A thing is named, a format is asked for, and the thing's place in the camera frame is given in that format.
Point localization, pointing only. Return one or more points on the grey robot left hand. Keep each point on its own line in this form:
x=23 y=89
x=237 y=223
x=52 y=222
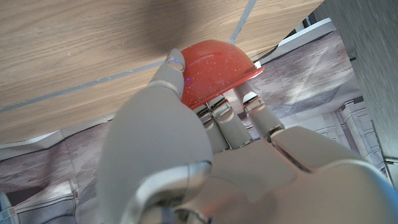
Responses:
x=161 y=143

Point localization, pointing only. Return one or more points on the red bowl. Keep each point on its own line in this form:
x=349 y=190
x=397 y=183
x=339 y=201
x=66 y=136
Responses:
x=214 y=71

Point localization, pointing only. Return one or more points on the white power strip box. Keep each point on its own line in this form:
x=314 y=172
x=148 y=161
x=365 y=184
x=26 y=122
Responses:
x=257 y=64

